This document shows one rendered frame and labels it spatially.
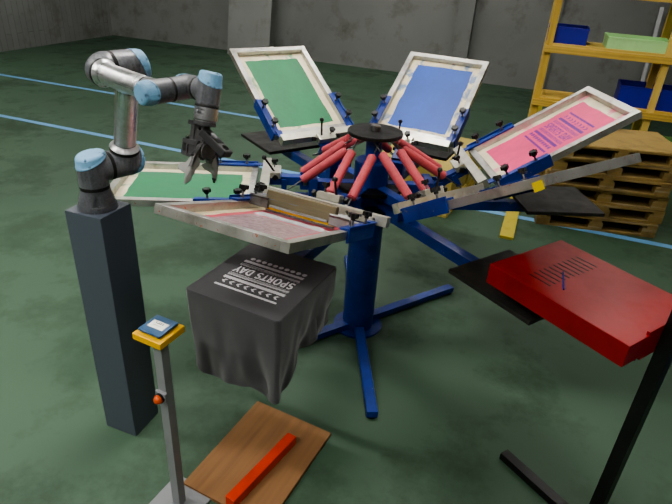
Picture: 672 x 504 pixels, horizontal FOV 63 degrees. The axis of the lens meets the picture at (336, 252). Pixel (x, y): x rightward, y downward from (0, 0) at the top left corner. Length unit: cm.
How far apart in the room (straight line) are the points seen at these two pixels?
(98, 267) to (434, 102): 250
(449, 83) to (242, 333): 255
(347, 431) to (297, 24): 1087
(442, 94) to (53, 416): 309
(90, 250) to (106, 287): 17
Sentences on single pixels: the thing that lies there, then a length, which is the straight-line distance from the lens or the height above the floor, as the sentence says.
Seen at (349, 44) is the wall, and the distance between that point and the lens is 1254.
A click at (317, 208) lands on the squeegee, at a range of 243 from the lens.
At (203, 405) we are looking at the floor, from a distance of 315.
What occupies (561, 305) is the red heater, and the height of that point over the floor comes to 110.
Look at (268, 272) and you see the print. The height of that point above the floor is 95.
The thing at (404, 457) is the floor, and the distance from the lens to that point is 293.
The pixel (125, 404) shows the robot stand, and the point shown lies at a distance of 293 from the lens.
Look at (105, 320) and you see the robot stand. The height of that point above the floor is 69.
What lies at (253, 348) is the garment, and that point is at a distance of 225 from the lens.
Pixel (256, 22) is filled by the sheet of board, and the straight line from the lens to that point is 1300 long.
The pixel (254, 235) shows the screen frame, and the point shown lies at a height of 131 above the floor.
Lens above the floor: 218
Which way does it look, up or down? 29 degrees down
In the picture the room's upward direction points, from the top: 4 degrees clockwise
